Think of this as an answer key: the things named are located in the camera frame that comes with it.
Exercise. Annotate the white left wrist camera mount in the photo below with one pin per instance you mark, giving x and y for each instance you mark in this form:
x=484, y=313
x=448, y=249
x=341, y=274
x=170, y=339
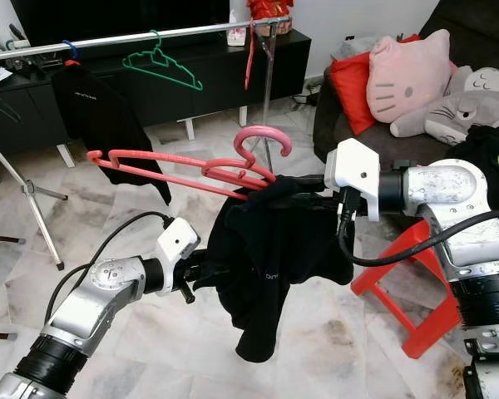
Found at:
x=177, y=241

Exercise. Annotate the green plastic hanger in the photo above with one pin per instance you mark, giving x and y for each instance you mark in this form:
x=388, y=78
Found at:
x=195, y=84

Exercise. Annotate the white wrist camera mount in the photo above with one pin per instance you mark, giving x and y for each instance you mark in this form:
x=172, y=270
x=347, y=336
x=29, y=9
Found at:
x=177, y=241
x=353, y=174

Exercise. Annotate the black shirt with red collar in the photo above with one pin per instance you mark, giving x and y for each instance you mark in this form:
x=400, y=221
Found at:
x=104, y=120

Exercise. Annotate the red plastic stool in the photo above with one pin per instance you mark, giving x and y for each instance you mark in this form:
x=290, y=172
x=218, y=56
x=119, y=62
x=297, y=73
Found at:
x=424, y=316

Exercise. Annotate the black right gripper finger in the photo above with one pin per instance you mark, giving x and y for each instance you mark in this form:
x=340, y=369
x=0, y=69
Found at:
x=291, y=187

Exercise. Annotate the dark grey fabric sofa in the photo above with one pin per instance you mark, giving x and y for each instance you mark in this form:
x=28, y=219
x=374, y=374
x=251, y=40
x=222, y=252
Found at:
x=474, y=25

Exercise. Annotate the pink cat face pillow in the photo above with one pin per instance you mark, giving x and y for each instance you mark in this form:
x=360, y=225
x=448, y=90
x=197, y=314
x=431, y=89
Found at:
x=407, y=75

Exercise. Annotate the salmon pink plastic hanger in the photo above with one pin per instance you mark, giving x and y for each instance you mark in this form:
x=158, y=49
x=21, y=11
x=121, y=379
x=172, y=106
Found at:
x=262, y=130

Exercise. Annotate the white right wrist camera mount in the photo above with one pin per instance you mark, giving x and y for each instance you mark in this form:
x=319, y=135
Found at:
x=353, y=174

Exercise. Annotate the pink white tissue box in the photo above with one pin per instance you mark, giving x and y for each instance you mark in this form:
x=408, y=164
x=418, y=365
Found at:
x=236, y=37

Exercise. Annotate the black flat television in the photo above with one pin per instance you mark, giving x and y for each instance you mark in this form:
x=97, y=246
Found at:
x=116, y=18

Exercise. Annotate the silver metal clothes rack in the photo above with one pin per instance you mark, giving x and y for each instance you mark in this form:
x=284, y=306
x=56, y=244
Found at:
x=200, y=30

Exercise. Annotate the side table with lace cloth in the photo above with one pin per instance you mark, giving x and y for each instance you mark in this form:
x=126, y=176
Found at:
x=353, y=47

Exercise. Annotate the pale cream Totoro plush pillow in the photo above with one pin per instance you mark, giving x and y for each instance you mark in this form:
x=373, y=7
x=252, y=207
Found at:
x=486, y=81

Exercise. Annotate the blue plastic hanger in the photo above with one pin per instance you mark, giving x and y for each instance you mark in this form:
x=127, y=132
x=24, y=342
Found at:
x=74, y=46

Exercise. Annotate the red cushion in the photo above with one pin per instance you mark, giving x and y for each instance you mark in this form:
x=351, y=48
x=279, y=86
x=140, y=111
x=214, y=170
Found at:
x=349, y=87

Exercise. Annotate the grey Totoro plush pillow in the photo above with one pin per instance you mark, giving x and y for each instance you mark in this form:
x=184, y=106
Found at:
x=449, y=116

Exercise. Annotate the red plastic hanger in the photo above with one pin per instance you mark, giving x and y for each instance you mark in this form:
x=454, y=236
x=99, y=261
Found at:
x=251, y=62

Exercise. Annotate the black power strip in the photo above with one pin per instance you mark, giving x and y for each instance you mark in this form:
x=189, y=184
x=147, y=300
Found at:
x=301, y=96

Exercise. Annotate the red robed figurine statue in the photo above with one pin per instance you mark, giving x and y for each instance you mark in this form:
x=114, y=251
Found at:
x=269, y=15

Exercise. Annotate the black TV cabinet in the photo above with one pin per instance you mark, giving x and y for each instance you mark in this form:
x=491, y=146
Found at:
x=220, y=71

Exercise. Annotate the black shirt with small print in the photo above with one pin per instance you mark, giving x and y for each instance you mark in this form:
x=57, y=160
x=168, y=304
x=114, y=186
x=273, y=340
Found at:
x=283, y=249

